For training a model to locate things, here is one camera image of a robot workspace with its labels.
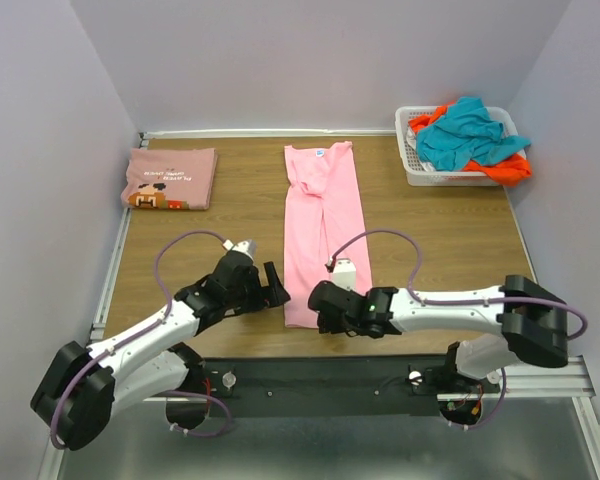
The bright pink t shirt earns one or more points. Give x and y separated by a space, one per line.
323 211

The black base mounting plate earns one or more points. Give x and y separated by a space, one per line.
329 386

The teal t shirt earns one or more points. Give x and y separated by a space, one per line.
461 133

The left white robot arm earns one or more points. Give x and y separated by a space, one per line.
85 386

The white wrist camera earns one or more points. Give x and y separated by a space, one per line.
342 272
246 247

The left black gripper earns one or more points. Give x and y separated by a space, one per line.
275 291

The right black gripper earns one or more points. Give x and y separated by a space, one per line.
325 324

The orange t shirt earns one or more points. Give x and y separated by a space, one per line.
512 171

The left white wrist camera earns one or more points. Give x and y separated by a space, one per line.
246 247

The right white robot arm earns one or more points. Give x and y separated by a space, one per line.
518 322

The aluminium rail frame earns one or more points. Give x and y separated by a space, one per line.
546 428

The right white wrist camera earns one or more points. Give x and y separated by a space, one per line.
342 272

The folded dusty pink printed shirt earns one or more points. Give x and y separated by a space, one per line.
170 179

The white plastic laundry basket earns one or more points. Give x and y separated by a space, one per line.
420 174

